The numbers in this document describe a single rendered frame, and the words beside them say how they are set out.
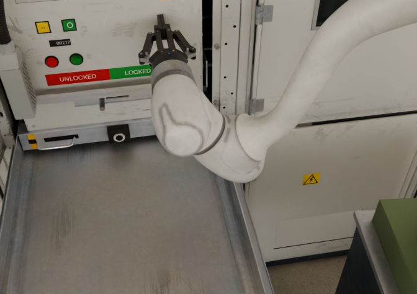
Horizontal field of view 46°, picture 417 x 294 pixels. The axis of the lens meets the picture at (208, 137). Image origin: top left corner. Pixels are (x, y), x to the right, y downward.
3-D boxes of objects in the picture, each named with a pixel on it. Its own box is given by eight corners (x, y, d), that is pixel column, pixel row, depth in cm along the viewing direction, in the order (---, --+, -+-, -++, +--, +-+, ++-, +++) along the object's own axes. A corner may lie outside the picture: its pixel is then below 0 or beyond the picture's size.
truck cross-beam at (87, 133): (212, 128, 145) (212, 113, 141) (23, 151, 138) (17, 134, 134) (209, 117, 149) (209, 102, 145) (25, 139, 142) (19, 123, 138)
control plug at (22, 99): (35, 118, 119) (16, 57, 108) (15, 121, 119) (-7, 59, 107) (38, 98, 125) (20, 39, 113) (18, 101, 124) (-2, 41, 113)
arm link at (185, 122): (136, 93, 97) (180, 128, 105) (142, 147, 85) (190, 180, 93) (177, 60, 93) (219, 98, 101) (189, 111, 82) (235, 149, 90)
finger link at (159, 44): (167, 67, 108) (160, 68, 108) (160, 41, 116) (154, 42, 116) (165, 53, 105) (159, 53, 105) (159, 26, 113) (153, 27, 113)
